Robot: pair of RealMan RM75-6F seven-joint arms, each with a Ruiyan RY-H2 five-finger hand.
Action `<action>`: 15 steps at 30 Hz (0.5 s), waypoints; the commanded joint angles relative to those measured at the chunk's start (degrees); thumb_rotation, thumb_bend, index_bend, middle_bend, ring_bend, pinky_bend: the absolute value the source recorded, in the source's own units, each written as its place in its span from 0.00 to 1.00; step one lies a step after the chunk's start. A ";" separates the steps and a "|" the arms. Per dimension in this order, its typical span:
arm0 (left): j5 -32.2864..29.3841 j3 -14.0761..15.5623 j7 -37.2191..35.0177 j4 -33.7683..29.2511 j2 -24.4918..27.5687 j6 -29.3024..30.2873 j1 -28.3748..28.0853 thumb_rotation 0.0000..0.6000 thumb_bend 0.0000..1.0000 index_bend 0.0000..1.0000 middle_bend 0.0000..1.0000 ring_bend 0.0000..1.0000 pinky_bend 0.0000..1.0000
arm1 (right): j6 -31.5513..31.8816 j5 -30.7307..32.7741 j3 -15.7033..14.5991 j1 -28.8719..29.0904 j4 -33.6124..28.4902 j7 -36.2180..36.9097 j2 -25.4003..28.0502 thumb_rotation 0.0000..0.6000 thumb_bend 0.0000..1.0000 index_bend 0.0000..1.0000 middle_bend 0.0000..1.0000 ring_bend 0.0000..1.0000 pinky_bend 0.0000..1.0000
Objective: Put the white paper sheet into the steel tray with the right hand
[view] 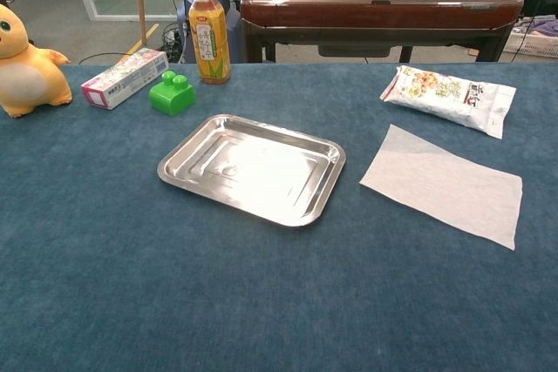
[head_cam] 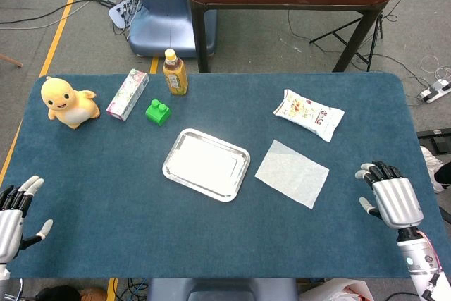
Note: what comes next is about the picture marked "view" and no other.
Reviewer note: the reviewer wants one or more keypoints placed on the floral toothpaste box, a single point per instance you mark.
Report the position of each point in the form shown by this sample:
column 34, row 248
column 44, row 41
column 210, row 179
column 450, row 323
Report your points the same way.
column 126, row 78

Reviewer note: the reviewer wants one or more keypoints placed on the white printed snack bag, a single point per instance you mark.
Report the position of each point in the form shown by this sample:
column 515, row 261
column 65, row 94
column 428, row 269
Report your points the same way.
column 453, row 99

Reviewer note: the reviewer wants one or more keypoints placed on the green toy building block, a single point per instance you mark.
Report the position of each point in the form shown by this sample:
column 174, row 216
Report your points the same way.
column 172, row 97

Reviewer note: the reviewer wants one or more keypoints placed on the white multi-socket with plugs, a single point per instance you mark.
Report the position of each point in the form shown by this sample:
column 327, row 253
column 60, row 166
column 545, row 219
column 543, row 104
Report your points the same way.
column 172, row 38

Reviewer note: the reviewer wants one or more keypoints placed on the white paper sheet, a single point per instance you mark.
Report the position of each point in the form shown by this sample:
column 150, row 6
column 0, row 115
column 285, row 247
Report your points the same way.
column 449, row 184

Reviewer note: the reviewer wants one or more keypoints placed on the white plastic basket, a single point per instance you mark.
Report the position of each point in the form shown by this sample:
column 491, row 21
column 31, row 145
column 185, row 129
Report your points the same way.
column 529, row 43

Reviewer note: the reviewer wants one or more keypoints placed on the yellow plush dinosaur toy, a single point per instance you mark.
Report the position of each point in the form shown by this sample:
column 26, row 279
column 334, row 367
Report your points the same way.
column 26, row 76

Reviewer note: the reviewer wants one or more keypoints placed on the brown mahjong table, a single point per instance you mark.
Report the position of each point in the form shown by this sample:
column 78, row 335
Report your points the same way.
column 375, row 10

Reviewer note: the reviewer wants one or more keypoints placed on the silver metal tray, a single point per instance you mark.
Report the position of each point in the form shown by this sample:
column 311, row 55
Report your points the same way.
column 257, row 169

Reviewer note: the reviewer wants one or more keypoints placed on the yellow cap tea bottle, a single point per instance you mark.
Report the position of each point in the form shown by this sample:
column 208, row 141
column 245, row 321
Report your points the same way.
column 209, row 41

